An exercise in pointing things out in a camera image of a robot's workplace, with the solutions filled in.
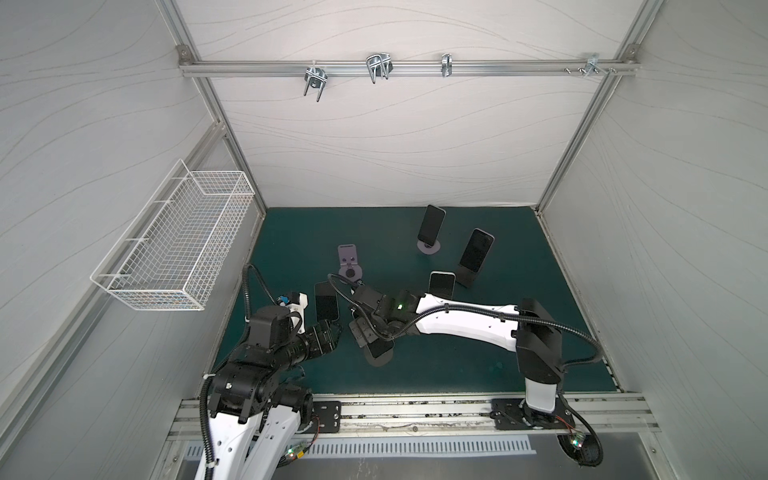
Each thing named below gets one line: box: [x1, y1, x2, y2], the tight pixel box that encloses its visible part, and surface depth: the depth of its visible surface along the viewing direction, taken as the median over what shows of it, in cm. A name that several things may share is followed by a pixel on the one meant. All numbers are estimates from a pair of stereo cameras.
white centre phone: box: [428, 270, 456, 300], surface depth 84 cm
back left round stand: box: [338, 244, 362, 283], surface depth 100 cm
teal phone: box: [366, 337, 395, 359], surface depth 80 cm
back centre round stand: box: [416, 240, 441, 255], surface depth 110 cm
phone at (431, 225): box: [417, 204, 447, 247], surface depth 101 cm
